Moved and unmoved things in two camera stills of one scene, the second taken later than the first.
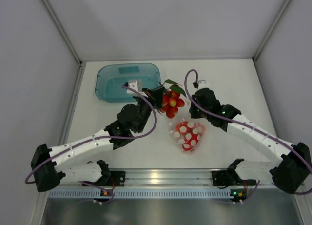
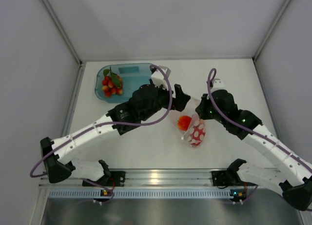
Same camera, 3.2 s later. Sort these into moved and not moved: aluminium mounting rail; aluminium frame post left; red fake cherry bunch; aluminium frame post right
Moved: red fake cherry bunch
Not moved: aluminium mounting rail; aluminium frame post left; aluminium frame post right
